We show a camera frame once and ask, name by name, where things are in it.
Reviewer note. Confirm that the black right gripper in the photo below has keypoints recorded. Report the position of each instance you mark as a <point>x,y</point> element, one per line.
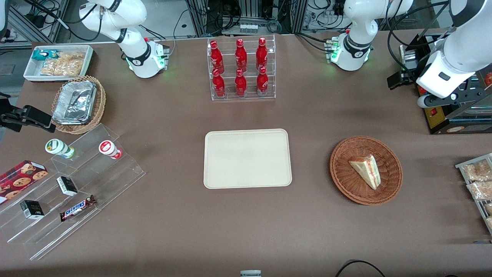
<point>8,116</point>

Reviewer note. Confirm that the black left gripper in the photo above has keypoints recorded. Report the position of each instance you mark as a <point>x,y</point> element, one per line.
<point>409,74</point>

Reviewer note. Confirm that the triangle sandwich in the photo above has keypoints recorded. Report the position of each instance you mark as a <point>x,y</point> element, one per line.
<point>367,171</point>

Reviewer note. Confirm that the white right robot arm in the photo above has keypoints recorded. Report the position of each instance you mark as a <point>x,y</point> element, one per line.
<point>115,19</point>

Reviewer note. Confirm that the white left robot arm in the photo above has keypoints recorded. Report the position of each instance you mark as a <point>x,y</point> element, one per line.
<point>357,23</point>

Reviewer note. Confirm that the oval tan wicker basket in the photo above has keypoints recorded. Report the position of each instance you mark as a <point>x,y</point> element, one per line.
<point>98,104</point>

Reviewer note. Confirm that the grey snack tray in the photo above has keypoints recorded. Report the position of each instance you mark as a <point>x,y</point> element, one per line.
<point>478,202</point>

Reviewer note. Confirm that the round brown wicker basket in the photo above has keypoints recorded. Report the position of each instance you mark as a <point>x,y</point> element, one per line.
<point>346,181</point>

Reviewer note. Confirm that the beige rectangular tray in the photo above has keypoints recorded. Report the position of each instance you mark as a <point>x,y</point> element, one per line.
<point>247,158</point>

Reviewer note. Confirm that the black appliance with red buttons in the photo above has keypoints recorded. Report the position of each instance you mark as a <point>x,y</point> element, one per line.
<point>442,119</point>

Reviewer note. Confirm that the green lid yogurt cup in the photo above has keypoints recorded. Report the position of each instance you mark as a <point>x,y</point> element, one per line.
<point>57,147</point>

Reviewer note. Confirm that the aluminium foil container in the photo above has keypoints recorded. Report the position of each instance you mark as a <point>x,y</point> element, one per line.
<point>75,102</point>

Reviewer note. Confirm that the white rectangular snack bin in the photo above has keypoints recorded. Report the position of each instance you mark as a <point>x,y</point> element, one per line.
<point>30,71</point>

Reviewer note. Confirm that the clear bag of chips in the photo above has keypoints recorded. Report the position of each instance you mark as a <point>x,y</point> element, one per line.
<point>65,63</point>

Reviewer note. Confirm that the teal snack packet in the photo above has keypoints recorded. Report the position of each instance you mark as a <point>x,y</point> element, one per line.
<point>44,54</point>

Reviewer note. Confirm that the red cookie box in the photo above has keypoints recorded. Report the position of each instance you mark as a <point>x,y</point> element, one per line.
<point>21,179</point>

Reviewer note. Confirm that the small black box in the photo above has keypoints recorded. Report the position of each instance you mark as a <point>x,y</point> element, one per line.
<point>32,209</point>
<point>67,186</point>

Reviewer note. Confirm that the red lid yogurt cup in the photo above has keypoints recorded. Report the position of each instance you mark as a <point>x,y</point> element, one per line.
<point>107,148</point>

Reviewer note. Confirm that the clear bag of biscuits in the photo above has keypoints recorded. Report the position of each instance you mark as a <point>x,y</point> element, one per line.
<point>478,171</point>
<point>480,190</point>

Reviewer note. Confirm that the clear acrylic stepped display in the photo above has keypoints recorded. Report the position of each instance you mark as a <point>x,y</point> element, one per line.
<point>115,177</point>

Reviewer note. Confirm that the snickers chocolate bar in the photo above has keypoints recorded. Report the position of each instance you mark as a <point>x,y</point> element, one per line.
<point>77,208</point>

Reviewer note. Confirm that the red cola bottle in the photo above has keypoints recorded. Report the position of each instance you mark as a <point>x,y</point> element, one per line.
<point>216,57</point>
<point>219,84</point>
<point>261,54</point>
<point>240,84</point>
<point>262,81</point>
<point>241,55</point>

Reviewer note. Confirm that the clear acrylic bottle rack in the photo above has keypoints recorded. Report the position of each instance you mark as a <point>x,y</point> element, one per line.
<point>242,92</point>

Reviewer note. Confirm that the white power strip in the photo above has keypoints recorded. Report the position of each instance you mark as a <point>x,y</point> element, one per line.
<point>248,27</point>

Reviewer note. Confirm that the small grey device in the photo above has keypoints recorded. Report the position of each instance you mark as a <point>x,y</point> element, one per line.
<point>250,273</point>

